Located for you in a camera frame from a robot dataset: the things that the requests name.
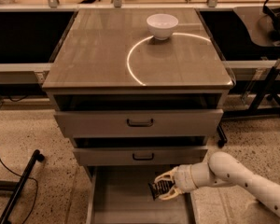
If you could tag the bottom drawer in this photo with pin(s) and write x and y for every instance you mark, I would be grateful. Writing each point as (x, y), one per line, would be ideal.
(121, 195)

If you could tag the black table frame right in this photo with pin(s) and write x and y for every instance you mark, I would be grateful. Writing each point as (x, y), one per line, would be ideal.
(254, 110)

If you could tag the black middle drawer handle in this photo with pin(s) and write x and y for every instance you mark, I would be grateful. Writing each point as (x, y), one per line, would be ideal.
(148, 157)

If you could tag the black stand leg left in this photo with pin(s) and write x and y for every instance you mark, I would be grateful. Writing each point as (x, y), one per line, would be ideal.
(15, 188)

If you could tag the top drawer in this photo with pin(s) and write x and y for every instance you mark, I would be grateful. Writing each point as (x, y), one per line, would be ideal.
(105, 115)

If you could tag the drawer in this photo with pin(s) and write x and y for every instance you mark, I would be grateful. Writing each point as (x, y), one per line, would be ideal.
(118, 151)
(105, 115)
(121, 195)

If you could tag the black drawer handle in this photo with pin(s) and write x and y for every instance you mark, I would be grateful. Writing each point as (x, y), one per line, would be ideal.
(148, 157)
(140, 123)

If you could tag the black rxbar chocolate bar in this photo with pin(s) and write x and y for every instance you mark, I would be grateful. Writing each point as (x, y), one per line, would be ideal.
(156, 188)

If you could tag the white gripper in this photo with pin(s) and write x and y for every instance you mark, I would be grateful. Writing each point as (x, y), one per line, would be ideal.
(186, 178)

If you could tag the white ceramic bowl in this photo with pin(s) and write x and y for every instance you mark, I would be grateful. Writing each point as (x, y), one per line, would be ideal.
(161, 26)

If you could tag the middle drawer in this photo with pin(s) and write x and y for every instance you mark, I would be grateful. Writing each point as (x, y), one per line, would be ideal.
(118, 151)

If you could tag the black top drawer handle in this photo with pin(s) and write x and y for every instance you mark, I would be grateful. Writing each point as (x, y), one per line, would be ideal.
(140, 123)

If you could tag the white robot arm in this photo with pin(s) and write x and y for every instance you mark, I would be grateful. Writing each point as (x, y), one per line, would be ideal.
(221, 170)

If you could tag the grey drawer cabinet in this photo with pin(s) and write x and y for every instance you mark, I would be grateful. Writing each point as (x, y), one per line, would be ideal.
(110, 51)

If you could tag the black caster leg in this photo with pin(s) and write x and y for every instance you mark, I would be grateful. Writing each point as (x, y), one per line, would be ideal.
(222, 137)

